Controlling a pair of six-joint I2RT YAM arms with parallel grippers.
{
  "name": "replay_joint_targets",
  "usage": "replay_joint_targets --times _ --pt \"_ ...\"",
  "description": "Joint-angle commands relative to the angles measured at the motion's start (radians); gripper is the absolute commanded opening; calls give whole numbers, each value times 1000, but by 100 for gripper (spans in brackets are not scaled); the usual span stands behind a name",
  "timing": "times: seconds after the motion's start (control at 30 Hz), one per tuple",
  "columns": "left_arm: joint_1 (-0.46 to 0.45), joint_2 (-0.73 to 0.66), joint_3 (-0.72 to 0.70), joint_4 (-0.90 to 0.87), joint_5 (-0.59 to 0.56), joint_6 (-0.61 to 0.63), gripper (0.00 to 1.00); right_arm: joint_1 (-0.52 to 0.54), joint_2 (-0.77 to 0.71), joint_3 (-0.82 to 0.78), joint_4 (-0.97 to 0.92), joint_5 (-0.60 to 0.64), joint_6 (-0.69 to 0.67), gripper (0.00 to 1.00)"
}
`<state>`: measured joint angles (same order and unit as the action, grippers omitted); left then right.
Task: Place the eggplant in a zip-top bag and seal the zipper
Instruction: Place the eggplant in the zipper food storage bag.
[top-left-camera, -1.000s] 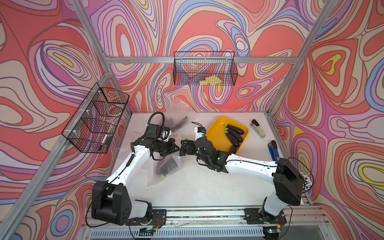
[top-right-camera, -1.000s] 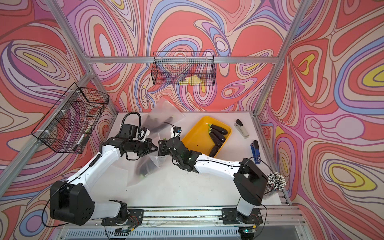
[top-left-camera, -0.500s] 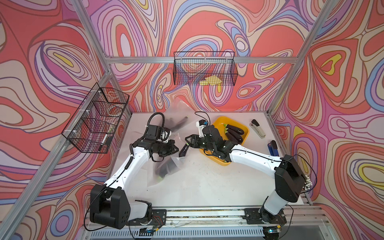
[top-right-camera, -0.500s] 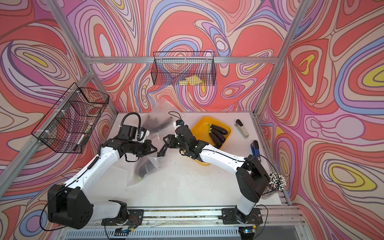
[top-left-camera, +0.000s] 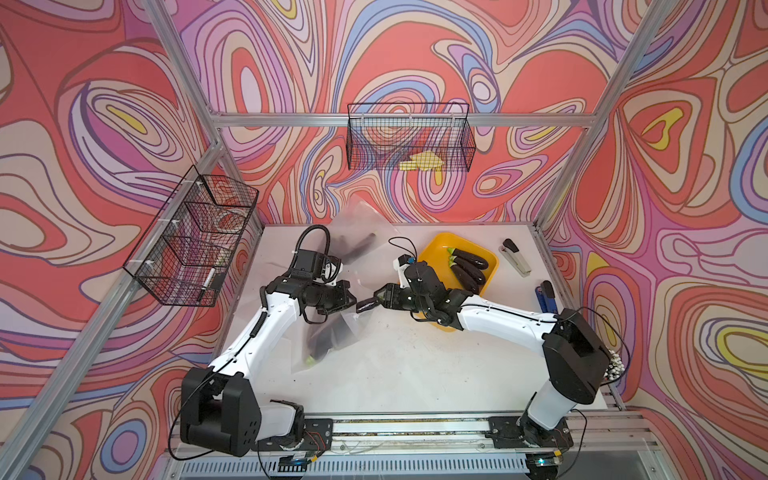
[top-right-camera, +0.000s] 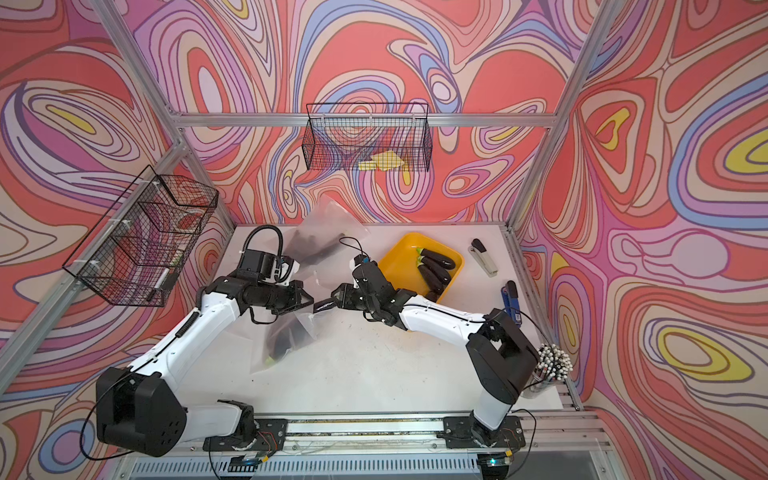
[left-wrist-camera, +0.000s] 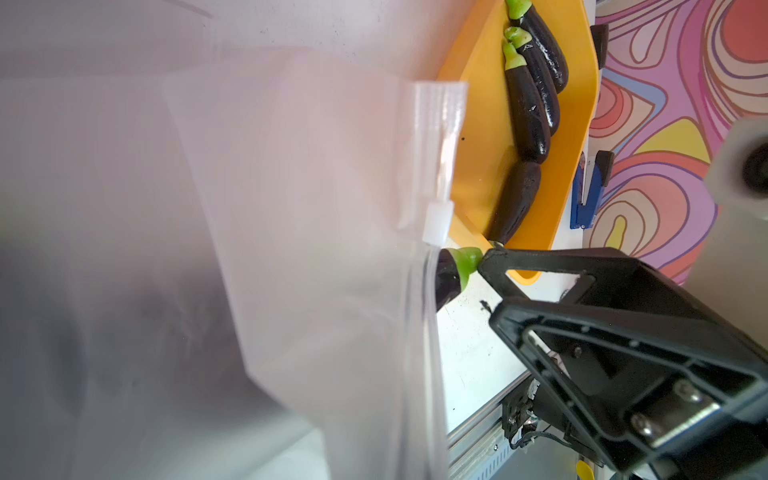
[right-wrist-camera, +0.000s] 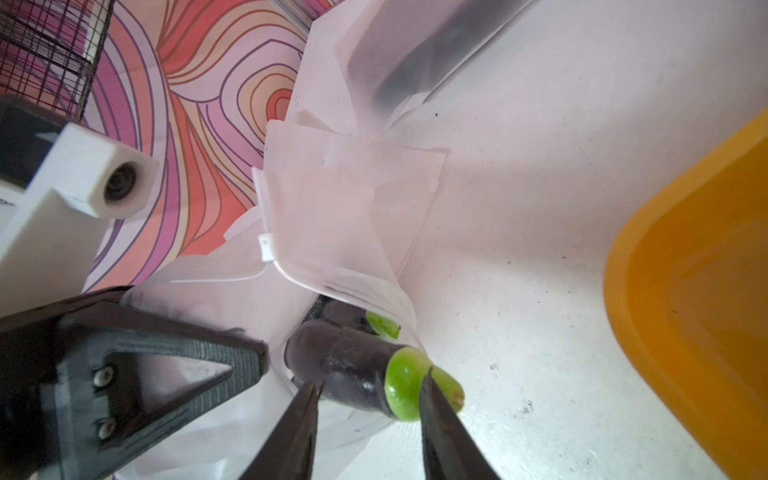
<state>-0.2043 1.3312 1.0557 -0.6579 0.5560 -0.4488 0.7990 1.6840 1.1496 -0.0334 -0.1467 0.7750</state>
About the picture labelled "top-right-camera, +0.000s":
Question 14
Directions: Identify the purple eggplant in tray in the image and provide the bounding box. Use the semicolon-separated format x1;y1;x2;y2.
417;264;444;296
421;257;452;285
416;247;456;271

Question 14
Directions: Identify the black wire basket wall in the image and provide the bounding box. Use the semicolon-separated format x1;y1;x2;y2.
302;101;433;172
62;166;219;307

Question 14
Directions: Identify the grey black stapler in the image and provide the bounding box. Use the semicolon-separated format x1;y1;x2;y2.
468;238;498;277

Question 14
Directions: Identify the black wire basket left wall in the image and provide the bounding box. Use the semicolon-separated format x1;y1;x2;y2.
62;166;219;307

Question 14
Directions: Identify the yellow cloth in basket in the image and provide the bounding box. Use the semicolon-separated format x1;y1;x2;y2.
357;150;405;171

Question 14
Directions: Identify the aluminium frame post left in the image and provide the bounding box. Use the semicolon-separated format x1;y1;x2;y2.
1;1;234;410

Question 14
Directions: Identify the black corrugated cable hose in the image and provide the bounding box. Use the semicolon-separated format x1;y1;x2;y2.
242;224;284;259

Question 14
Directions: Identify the clear zip-top plastic bag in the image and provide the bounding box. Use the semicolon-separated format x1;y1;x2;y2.
283;196;369;267

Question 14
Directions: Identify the black wire basket back wall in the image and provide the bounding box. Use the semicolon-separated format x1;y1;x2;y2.
302;101;433;172

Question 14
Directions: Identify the blue black tool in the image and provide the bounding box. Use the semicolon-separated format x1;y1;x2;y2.
501;280;522;327

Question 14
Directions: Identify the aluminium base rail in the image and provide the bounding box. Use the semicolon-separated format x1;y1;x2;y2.
107;410;627;479

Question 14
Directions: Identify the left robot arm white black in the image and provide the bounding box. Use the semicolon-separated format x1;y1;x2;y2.
94;250;313;457

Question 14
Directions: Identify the yellow plastic tray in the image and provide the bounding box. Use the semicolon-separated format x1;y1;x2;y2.
378;232;464;303

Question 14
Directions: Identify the aluminium horizontal back bar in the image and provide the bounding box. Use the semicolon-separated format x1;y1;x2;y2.
171;113;557;128

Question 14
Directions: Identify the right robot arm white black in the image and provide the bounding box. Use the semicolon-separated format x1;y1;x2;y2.
313;255;540;434

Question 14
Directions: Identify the aluminium frame post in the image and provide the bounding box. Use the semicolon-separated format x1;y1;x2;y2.
1;1;234;410
506;1;626;233

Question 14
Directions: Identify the aluminium frame post right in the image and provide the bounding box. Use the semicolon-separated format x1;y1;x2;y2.
506;1;626;233

